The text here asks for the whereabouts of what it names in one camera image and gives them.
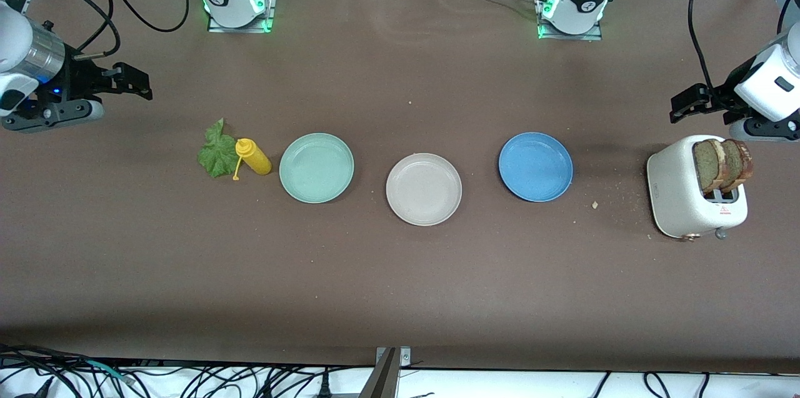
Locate brown bread slice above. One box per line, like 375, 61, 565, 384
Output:
692, 139, 729, 194
719, 139, 754, 192

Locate green lettuce leaf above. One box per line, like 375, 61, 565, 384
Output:
197, 118, 241, 179

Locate yellow mustard squeeze bottle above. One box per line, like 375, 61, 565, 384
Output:
232, 138, 273, 182

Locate blue round plate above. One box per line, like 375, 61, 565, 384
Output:
498, 131, 574, 203

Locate green round plate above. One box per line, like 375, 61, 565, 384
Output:
279, 132, 355, 204

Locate beige round plate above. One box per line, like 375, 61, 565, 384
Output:
386, 152, 463, 227

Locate white toaster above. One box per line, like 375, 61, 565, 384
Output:
646, 134, 749, 241

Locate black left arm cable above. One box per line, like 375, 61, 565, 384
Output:
687, 0, 726, 99

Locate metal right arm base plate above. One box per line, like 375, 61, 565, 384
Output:
207, 0, 274, 34

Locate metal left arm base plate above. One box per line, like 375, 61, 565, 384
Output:
536, 0, 604, 41

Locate tangled black cable bundle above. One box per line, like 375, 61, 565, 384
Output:
0, 343, 376, 398

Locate teal cable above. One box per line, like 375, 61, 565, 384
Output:
84, 358, 135, 384

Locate thin black floor cable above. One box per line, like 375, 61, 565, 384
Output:
587, 372, 612, 398

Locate metal table edge bracket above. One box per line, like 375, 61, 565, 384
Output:
358, 346, 412, 398

